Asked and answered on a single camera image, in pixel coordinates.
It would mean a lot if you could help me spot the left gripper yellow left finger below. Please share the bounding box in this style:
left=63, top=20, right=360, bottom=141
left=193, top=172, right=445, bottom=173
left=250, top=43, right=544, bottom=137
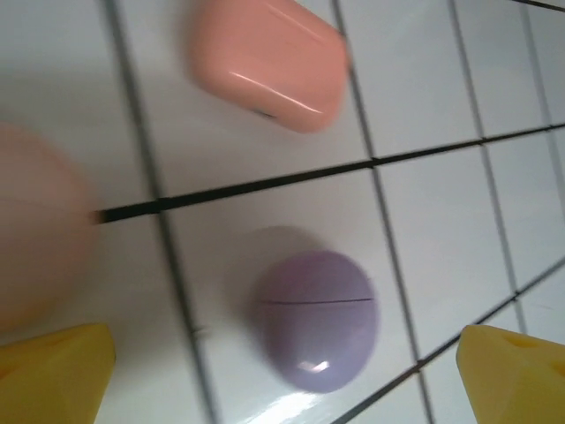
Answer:
left=0, top=322, right=117, bottom=424

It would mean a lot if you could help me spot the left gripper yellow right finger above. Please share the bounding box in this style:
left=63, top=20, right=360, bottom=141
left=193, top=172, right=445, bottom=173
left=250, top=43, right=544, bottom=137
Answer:
left=456, top=325, right=565, bottom=424

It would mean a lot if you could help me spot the purple round earbud case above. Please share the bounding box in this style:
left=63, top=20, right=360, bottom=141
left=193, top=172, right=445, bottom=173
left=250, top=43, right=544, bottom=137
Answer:
left=250, top=250, right=381, bottom=393

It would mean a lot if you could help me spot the salmon rectangular earbud case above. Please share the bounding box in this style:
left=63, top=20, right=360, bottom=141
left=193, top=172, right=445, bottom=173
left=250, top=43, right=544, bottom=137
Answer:
left=187, top=0, right=353, bottom=134

